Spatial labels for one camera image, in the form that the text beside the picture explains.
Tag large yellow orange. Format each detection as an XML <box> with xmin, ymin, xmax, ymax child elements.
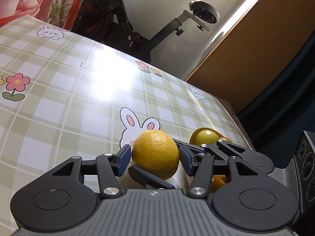
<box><xmin>132</xmin><ymin>130</ymin><xmax>179</xmax><ymax>180</ymax></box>

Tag green apple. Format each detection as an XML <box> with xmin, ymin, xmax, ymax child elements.
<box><xmin>189</xmin><ymin>128</ymin><xmax>203</xmax><ymax>144</ymax></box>

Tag dark orange with stem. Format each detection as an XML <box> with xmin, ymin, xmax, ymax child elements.
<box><xmin>210</xmin><ymin>175</ymin><xmax>227</xmax><ymax>193</ymax></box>

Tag yellow-green apple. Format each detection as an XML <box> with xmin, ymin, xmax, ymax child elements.
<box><xmin>195</xmin><ymin>129</ymin><xmax>219</xmax><ymax>146</ymax></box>

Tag brownish orange on plate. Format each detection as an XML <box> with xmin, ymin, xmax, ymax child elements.
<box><xmin>218</xmin><ymin>137</ymin><xmax>232</xmax><ymax>143</ymax></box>

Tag green plaid tablecloth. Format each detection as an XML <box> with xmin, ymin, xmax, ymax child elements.
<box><xmin>1</xmin><ymin>16</ymin><xmax>249</xmax><ymax>235</ymax></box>

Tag brown wooden door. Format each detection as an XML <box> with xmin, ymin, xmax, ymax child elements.
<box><xmin>187</xmin><ymin>0</ymin><xmax>314</xmax><ymax>112</ymax></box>

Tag black exercise bike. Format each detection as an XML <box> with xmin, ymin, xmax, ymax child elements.
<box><xmin>71</xmin><ymin>0</ymin><xmax>220</xmax><ymax>62</ymax></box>

